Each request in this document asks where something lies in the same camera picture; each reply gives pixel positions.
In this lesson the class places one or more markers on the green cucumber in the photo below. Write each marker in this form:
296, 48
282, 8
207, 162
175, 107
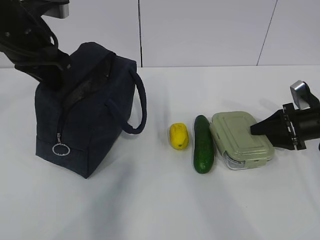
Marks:
203, 155

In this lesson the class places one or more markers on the yellow lemon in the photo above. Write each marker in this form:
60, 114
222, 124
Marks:
178, 136

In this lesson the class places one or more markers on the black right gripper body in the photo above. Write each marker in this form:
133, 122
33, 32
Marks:
290, 116

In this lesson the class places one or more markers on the navy blue lunch bag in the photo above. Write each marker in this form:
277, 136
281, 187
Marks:
103, 96

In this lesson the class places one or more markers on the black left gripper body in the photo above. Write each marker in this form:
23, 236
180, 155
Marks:
48, 72

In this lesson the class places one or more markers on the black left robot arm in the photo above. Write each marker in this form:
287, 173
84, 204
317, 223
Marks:
29, 43

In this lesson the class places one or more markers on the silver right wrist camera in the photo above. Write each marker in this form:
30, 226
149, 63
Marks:
302, 96

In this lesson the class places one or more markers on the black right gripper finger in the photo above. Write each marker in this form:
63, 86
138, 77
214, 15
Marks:
280, 141
273, 125

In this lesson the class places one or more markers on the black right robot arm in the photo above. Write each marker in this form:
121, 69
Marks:
309, 124

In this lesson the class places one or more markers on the green lidded glass container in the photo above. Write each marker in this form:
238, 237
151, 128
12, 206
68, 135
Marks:
231, 132

